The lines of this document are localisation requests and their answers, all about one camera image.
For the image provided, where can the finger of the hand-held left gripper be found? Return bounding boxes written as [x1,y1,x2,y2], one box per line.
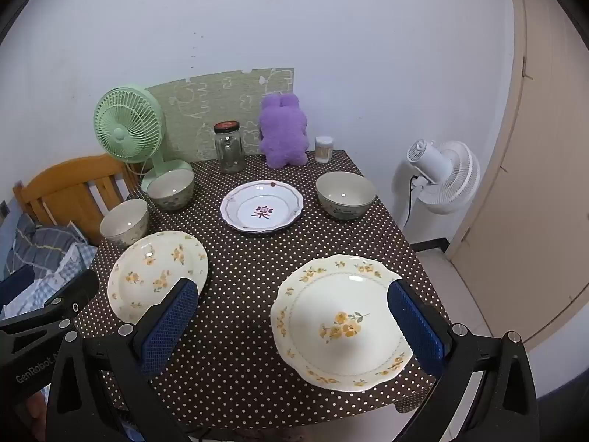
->
[0,269,99,338]

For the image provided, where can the yellow flower plate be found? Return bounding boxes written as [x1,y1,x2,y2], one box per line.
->
[107,231,209,325]

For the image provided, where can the brown polka-dot tablecloth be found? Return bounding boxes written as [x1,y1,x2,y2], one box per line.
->
[74,150,454,427]

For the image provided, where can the green desk fan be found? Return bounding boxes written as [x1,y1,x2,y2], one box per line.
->
[94,84,194,194]

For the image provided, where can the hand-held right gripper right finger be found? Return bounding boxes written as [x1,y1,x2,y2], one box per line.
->
[388,279,539,442]

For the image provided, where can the lidded glass jar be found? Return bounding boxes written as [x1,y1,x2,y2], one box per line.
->
[214,121,246,174]

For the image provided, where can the scalloped yellow floral plate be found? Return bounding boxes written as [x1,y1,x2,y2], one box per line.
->
[270,254,413,393]

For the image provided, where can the dark blue cloth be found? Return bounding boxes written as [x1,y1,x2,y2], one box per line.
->
[0,264,36,307]

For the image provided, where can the white fan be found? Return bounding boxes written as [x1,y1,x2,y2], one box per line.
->
[407,139,480,215]

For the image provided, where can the large ceramic bowl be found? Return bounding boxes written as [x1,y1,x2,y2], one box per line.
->
[315,172,377,221]

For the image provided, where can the beige door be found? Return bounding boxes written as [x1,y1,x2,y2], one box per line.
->
[445,0,589,354]

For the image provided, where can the green patterned board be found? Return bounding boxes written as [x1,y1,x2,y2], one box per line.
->
[145,67,295,163]

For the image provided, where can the plaid bedding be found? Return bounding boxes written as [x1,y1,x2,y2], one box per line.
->
[0,214,98,318]

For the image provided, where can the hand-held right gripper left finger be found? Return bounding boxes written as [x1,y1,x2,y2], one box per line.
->
[46,277,200,442]

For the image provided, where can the white plate with red pattern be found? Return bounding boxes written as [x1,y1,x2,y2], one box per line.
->
[220,180,304,233]

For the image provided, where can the black fan cable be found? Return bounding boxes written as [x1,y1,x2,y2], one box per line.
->
[402,176,417,230]

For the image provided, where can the purple plush toy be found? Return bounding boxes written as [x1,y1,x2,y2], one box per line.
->
[258,93,309,169]

